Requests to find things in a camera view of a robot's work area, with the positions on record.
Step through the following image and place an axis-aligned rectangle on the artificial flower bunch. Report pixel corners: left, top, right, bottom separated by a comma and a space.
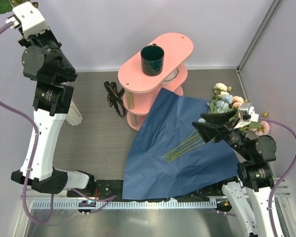
162, 83, 270, 162

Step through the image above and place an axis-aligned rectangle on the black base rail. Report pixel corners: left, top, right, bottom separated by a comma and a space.
67, 178, 235, 202

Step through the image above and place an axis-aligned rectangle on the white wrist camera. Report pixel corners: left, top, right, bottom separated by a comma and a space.
5, 1, 50, 40
234, 103, 259, 129

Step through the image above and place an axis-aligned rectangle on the white ribbed ceramic vase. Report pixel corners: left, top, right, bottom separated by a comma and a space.
66, 99, 82, 126

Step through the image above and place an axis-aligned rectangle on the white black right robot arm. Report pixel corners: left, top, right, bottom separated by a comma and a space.
192, 104, 283, 237

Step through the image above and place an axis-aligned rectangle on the right aluminium frame post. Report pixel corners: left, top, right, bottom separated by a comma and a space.
236, 0, 284, 72

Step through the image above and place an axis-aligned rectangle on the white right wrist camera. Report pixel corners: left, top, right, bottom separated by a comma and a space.
234, 103, 259, 129

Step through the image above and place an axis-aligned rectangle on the white slotted cable duct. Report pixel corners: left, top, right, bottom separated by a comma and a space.
31, 197, 218, 210

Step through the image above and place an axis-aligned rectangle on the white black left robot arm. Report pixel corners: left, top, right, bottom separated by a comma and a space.
11, 30, 95, 197

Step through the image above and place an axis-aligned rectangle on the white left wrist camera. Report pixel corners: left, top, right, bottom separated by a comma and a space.
5, 1, 50, 40

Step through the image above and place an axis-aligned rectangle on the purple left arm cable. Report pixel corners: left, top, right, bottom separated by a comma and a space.
0, 21, 116, 224

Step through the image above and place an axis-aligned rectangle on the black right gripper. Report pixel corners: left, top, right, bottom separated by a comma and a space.
192, 108, 253, 159

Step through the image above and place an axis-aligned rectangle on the black ribbon gold lettering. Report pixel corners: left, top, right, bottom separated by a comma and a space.
104, 81, 126, 117

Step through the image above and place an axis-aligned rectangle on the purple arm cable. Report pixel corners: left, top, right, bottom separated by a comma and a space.
0, 21, 116, 224
258, 118, 296, 237

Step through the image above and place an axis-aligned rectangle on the white bowl on shelf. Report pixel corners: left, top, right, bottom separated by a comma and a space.
161, 68, 179, 85

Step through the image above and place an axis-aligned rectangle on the blue wrapping paper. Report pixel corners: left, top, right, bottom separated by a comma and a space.
122, 89, 239, 200

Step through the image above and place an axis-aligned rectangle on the pink three-tier wooden shelf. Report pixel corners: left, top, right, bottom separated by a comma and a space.
118, 33, 193, 131

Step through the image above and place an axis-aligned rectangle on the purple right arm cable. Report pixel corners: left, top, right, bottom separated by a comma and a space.
258, 118, 296, 237

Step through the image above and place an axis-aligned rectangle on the dark green cup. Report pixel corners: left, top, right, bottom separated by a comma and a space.
140, 43, 164, 77

